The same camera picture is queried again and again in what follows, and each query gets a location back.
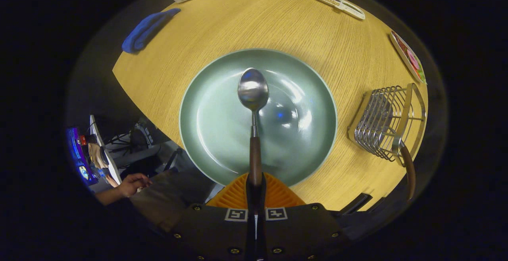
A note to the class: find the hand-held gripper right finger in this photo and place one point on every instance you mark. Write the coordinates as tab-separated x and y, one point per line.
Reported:
297	233

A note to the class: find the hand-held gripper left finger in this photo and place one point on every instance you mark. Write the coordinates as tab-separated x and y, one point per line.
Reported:
214	233

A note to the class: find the person's grey trousers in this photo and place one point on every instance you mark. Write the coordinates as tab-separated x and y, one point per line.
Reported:
174	197

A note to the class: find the pale green plate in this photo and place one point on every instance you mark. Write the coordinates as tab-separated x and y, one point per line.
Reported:
214	126

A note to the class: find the white panel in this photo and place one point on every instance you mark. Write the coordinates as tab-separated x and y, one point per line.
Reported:
109	162

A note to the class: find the glowing blue screen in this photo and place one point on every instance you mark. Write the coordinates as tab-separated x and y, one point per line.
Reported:
77	154

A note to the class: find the beige food plate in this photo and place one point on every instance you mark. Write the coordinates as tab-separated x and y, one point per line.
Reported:
408	58

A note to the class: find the pink round slice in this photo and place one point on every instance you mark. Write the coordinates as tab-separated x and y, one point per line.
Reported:
413	59

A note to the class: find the blue folded towel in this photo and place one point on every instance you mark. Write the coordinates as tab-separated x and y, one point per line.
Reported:
143	33

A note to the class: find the white divided grain dish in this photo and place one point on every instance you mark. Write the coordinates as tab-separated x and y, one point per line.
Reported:
350	9

